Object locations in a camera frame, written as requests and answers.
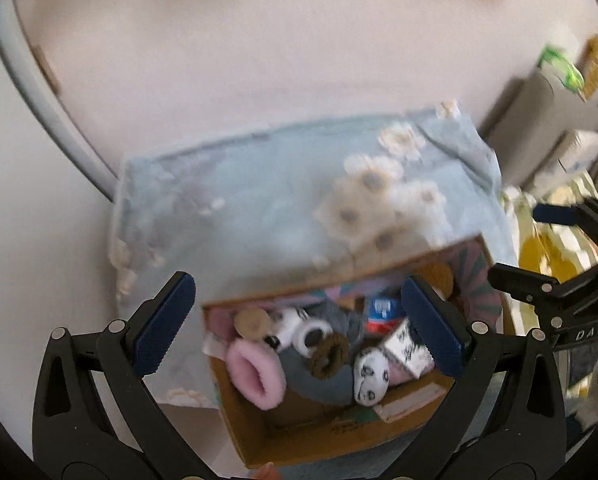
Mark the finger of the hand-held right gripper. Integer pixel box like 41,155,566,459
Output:
533,197,598,261
488,255,598,333

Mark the grey sock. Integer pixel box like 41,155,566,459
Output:
279,300,365,406

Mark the green packet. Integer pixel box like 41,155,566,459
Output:
538,45,586,94

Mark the cardboard box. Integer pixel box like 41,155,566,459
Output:
201,232,518,469

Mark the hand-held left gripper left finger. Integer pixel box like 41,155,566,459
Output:
32,271,214,480

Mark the brown hair tie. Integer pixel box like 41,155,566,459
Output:
310,334,351,380

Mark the yellow floral blanket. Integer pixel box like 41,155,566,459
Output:
501,170,598,411

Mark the red and blue packet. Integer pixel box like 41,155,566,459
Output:
366,297,405,335

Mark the jar with wooden lid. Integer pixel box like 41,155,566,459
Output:
234,308,272,341

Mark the panda print sock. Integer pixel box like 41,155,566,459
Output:
354,349,392,407
266,308,310,354

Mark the blue floral cloth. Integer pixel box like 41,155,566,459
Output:
108,100,520,408

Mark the pink fluffy sock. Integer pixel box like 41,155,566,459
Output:
226,340,288,411

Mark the pink and white sock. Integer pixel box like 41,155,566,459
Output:
205,306,240,356

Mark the grey cushion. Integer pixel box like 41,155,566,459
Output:
553,130,598,173
481,67,598,186

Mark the black and white printed card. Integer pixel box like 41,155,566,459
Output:
381,317,438,381

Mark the grey and white hair tie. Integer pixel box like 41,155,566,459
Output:
294,320,332,356

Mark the grey curved tube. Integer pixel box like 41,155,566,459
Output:
0,0,120,204

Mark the wooden block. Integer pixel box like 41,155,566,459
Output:
31,45,62,96

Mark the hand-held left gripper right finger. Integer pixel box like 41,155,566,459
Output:
384,274,567,480

